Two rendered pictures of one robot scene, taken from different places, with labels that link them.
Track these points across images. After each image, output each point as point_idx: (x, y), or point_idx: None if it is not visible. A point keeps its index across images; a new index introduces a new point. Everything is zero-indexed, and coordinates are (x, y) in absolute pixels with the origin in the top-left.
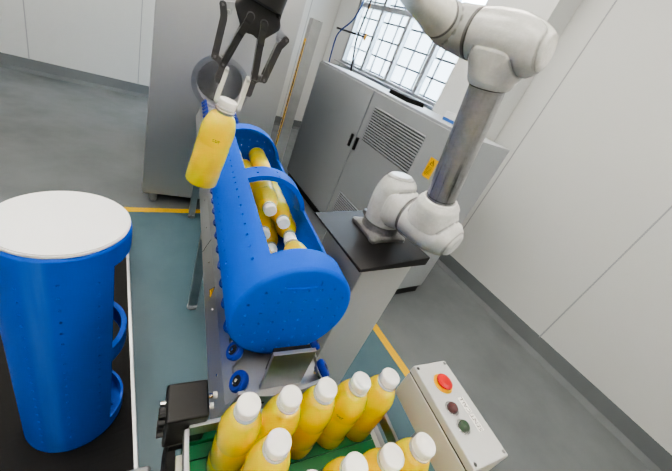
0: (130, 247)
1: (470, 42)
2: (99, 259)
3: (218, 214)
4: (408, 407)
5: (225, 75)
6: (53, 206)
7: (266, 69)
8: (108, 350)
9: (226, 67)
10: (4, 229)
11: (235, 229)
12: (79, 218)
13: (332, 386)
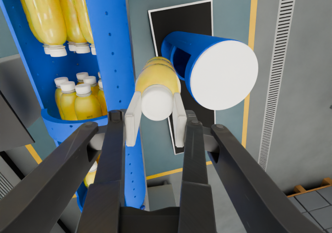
0: (185, 73)
1: None
2: (202, 48)
3: (133, 84)
4: None
5: (180, 111)
6: (230, 90)
7: (80, 141)
8: (176, 43)
9: (183, 132)
10: (248, 63)
11: (118, 35)
12: (218, 81)
13: None
